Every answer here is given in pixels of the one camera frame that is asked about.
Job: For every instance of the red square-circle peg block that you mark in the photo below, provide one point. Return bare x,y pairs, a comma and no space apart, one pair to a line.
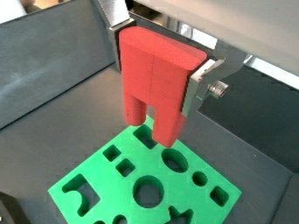
157,65

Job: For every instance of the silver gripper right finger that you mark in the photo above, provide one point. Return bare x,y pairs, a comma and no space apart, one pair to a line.
205,81

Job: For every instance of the green shape-sorter board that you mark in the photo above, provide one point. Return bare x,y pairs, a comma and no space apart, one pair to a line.
139,182

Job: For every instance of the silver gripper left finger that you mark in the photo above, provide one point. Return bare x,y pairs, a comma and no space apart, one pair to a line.
118,20

